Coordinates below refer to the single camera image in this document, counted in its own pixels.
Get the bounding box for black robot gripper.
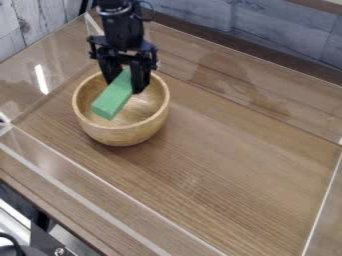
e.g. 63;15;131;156
87;6;159;94

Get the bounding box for green rectangular block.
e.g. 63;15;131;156
91;68;132;120

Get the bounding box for wooden bowl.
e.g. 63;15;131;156
72;72;171;147

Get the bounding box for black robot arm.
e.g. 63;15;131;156
87;0;159;94

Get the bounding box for clear acrylic wall panels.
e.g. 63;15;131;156
0;19;342;256

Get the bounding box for black table clamp bracket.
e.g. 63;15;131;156
29;223;77;256

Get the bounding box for black cable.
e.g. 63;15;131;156
0;232;25;256

